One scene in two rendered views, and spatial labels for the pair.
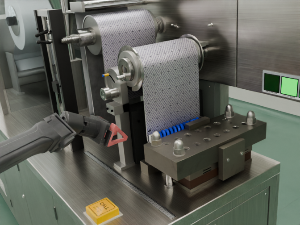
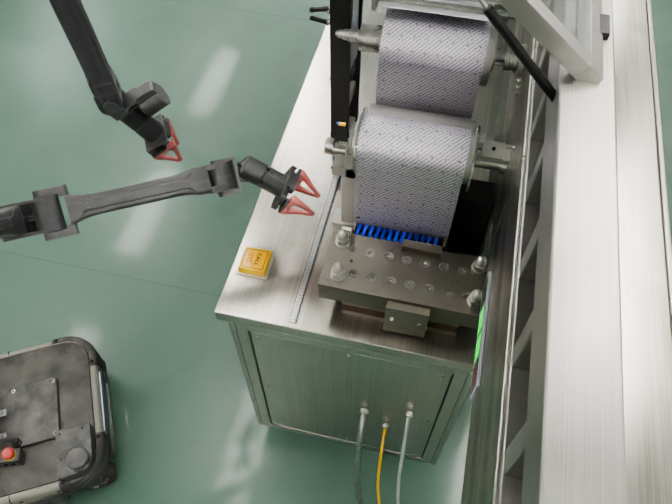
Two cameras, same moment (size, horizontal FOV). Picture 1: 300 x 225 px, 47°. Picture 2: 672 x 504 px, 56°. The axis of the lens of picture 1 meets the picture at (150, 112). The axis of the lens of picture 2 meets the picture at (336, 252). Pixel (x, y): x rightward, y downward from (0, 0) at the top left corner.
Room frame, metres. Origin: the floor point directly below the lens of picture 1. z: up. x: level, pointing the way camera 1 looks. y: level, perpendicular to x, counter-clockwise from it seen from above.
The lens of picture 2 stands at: (0.35, -0.66, 2.28)
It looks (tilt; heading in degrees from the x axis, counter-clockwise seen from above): 55 degrees down; 48
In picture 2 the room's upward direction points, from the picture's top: straight up
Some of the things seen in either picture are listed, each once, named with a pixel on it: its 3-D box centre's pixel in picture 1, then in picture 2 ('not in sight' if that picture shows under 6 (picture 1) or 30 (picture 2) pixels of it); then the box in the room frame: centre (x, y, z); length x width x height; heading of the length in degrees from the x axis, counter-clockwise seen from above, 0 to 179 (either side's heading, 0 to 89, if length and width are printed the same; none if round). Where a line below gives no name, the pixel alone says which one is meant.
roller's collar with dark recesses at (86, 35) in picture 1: (84, 37); (373, 38); (1.27, 0.21, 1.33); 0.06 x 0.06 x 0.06; 34
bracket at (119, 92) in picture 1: (119, 126); (344, 183); (1.08, 0.11, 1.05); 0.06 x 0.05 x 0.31; 124
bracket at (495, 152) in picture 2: (197, 43); (496, 151); (1.24, -0.19, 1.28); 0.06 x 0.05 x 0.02; 124
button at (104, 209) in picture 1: (102, 210); (255, 261); (0.81, 0.16, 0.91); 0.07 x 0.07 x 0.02; 34
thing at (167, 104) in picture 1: (173, 105); (403, 209); (1.09, -0.08, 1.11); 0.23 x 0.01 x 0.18; 124
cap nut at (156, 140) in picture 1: (156, 138); (342, 236); (0.96, -0.01, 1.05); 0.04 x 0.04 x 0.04
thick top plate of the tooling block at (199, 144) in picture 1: (207, 141); (407, 278); (1.02, -0.18, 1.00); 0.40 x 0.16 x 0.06; 124
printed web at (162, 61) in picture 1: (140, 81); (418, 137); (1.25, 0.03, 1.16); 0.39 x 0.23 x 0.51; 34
